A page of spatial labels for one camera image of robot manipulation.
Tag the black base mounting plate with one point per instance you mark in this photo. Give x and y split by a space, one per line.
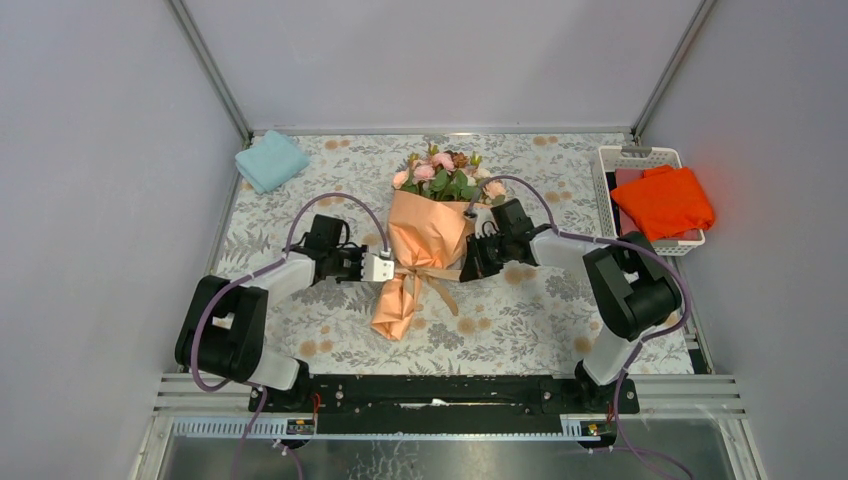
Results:
445 405

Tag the tan wrapping paper sheet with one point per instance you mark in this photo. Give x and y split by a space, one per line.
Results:
421 233

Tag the pink fake flower bunch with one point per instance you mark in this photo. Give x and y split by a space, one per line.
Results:
447 176

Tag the tan ribbon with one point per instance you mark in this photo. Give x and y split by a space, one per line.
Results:
415 278

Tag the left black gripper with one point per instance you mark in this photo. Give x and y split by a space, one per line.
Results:
358 276

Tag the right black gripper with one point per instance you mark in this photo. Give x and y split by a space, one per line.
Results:
476 265

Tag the orange folded cloth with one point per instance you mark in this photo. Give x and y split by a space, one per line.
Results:
665 202

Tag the floral patterned table mat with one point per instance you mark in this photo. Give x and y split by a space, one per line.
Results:
524 320

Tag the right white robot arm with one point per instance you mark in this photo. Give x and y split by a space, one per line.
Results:
633 290

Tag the white plastic basket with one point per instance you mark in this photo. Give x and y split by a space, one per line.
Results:
618 165

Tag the light blue folded towel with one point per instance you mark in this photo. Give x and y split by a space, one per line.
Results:
270 162

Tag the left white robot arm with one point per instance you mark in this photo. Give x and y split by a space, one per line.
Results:
223 333

